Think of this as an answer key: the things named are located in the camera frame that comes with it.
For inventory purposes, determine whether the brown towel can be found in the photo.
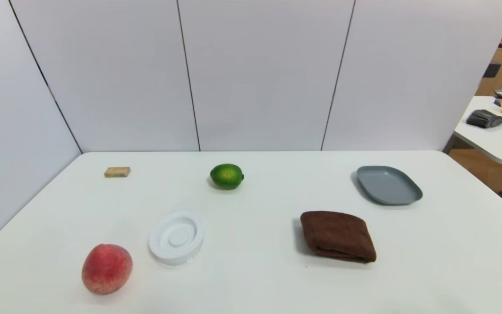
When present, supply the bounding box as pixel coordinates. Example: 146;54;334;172
300;211;377;263

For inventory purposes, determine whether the grey plastic dish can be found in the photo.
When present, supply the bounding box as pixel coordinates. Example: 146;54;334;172
356;165;423;205

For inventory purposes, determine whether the green lime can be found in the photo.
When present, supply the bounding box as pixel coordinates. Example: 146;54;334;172
210;164;244;190

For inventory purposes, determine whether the white round plastic lid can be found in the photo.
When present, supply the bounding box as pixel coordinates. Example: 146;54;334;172
148;211;205;267

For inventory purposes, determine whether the red peach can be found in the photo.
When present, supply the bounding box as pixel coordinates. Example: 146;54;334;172
81;243;133;295

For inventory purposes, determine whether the black bristle brush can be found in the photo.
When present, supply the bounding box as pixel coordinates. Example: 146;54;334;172
466;109;502;129

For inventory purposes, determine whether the white side table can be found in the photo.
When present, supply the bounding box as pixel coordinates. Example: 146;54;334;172
444;96;502;168

